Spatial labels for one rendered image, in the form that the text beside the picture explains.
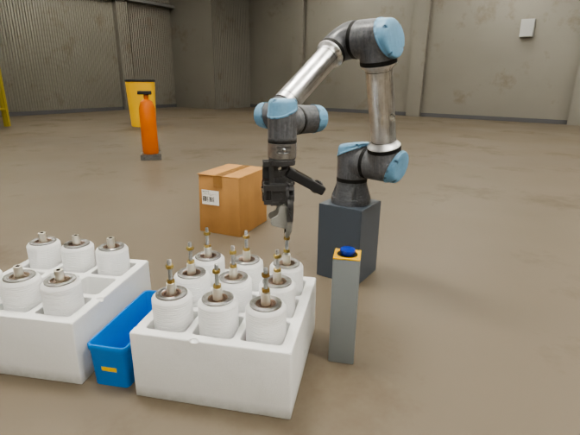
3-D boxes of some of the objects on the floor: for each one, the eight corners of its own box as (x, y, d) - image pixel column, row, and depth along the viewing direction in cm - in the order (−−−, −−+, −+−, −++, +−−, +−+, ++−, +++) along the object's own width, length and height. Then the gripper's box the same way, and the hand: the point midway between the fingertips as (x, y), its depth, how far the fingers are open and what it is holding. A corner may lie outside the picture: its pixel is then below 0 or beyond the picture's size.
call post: (330, 346, 126) (335, 249, 117) (355, 349, 125) (361, 250, 116) (328, 362, 120) (332, 259, 110) (353, 364, 118) (360, 261, 109)
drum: (164, 125, 705) (160, 79, 683) (141, 128, 669) (137, 79, 647) (146, 123, 730) (141, 79, 708) (122, 126, 694) (117, 78, 672)
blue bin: (148, 323, 138) (145, 289, 134) (180, 326, 136) (178, 293, 132) (90, 385, 110) (84, 344, 106) (129, 390, 108) (124, 349, 104)
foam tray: (198, 315, 143) (195, 265, 137) (314, 329, 135) (316, 277, 130) (135, 395, 106) (128, 332, 101) (290, 420, 99) (291, 354, 93)
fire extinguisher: (151, 154, 435) (145, 90, 416) (172, 157, 423) (167, 91, 404) (130, 159, 412) (122, 91, 393) (151, 161, 400) (145, 91, 381)
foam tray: (50, 298, 152) (42, 251, 147) (153, 308, 146) (148, 260, 141) (-50, 367, 116) (-66, 308, 110) (82, 385, 109) (72, 323, 104)
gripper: (261, 155, 117) (261, 229, 124) (264, 163, 107) (264, 243, 113) (292, 155, 118) (291, 228, 125) (298, 162, 108) (297, 242, 114)
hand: (288, 230), depth 119 cm, fingers open, 3 cm apart
